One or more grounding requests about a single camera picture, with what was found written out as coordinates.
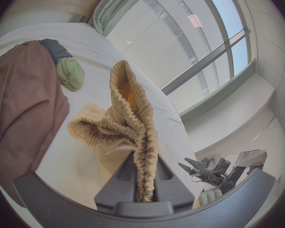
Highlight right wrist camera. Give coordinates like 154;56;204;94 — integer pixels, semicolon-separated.
201;158;214;168

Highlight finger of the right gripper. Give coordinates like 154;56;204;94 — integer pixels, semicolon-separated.
178;162;193;174
184;157;200;170

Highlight window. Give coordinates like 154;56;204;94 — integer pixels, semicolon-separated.
104;0;250;114

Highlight black garment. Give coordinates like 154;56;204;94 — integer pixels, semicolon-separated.
39;38;72;65

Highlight green garment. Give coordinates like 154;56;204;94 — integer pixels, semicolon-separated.
56;57;85;92

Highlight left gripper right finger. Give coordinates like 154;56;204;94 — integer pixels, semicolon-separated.
154;151;195;210

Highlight tan shorts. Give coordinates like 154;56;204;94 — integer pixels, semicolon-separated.
66;60;164;203

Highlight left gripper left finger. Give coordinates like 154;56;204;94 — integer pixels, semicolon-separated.
94;150;137;210

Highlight brown garment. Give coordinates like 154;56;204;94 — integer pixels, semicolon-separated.
0;40;70;207

